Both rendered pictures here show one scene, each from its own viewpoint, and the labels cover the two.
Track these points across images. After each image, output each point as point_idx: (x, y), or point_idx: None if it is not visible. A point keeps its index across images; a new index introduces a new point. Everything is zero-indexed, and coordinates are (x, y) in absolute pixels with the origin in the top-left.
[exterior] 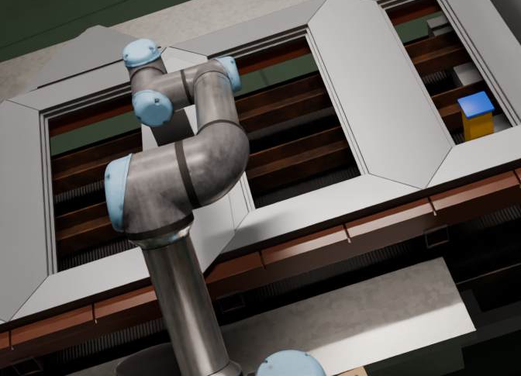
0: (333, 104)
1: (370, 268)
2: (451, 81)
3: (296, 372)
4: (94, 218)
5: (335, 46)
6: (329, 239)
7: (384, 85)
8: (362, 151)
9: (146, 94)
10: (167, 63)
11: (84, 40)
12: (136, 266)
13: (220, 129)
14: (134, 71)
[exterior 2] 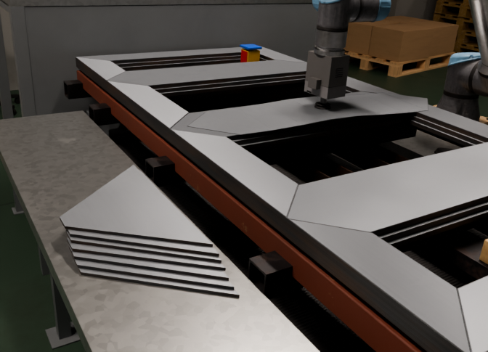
0: (239, 85)
1: None
2: (125, 143)
3: (465, 53)
4: None
5: (181, 78)
6: None
7: (226, 69)
8: (289, 72)
9: None
10: (200, 125)
11: (99, 222)
12: (441, 113)
13: None
14: None
